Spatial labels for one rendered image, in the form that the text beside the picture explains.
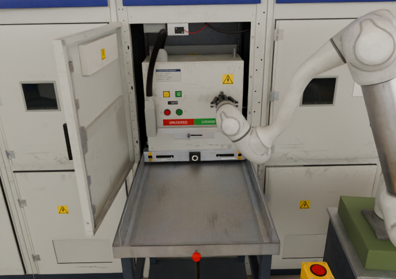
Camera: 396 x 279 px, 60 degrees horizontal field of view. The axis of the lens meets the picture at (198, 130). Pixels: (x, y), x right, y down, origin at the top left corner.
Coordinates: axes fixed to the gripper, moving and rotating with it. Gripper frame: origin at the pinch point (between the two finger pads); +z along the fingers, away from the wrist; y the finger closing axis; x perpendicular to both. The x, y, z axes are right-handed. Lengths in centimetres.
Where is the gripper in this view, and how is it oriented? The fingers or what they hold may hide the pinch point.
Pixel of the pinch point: (221, 96)
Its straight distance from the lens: 168.8
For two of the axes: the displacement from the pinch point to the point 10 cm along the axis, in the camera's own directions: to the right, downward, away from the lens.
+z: -0.2, -3.8, 9.2
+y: 10.0, -0.2, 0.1
